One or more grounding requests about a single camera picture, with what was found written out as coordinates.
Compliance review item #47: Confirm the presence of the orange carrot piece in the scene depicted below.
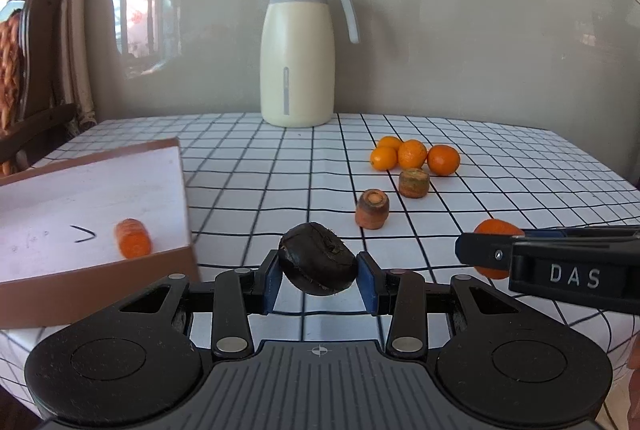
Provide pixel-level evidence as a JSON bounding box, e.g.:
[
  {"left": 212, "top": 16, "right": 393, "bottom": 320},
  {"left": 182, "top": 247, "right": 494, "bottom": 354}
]
[{"left": 115, "top": 218, "right": 153, "bottom": 259}]

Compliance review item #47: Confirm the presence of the white black checked tablecloth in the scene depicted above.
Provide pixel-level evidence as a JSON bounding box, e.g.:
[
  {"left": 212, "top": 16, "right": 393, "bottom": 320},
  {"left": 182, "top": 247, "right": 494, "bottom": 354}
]
[{"left": 0, "top": 112, "right": 640, "bottom": 430}]

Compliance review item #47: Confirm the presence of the dark wooden sofa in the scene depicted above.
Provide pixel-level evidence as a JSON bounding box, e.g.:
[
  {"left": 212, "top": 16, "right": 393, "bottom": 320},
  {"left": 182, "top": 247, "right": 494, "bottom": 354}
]
[{"left": 0, "top": 0, "right": 78, "bottom": 175}]

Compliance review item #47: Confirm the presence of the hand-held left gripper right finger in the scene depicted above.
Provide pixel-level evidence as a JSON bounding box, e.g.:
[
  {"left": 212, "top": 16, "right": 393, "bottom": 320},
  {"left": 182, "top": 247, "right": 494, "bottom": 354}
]
[{"left": 356, "top": 252, "right": 506, "bottom": 358}]

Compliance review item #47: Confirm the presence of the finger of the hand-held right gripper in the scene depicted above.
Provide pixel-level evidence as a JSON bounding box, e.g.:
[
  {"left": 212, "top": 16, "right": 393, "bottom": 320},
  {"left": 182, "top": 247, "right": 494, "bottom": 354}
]
[
  {"left": 455, "top": 233, "right": 523, "bottom": 269},
  {"left": 517, "top": 225, "right": 640, "bottom": 243}
]

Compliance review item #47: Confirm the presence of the orange woven sofa mat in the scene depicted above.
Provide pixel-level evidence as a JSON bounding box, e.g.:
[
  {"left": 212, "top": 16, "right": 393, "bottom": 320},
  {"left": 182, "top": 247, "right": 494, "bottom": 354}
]
[{"left": 0, "top": 10, "right": 23, "bottom": 175}]

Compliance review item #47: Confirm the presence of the beige embroidered curtain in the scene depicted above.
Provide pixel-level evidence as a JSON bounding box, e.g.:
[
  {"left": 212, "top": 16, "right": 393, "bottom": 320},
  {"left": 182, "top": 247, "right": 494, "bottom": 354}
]
[{"left": 7, "top": 0, "right": 98, "bottom": 131}]

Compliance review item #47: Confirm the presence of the carrot chunk with greenish top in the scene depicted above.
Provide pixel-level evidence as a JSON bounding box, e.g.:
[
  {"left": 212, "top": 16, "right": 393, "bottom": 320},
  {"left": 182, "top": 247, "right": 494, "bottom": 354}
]
[{"left": 398, "top": 169, "right": 431, "bottom": 199}]

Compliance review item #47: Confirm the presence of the dark round vegetable piece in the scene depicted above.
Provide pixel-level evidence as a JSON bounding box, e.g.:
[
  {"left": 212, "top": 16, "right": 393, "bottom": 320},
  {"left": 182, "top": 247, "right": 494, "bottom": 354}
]
[{"left": 278, "top": 222, "right": 359, "bottom": 297}]

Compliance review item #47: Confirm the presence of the brown cardboard box white inside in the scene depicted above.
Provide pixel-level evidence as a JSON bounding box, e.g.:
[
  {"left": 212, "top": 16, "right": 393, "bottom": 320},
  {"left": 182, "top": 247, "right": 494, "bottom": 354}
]
[{"left": 0, "top": 137, "right": 200, "bottom": 331}]

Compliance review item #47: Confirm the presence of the cream thermos jug grey lid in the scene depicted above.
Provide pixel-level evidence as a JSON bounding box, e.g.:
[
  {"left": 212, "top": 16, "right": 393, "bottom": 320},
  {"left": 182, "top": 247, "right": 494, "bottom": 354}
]
[{"left": 257, "top": 0, "right": 361, "bottom": 128}]

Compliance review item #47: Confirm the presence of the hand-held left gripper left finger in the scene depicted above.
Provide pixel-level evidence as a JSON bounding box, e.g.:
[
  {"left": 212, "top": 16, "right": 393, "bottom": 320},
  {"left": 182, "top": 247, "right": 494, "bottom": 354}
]
[{"left": 120, "top": 251, "right": 281, "bottom": 359}]

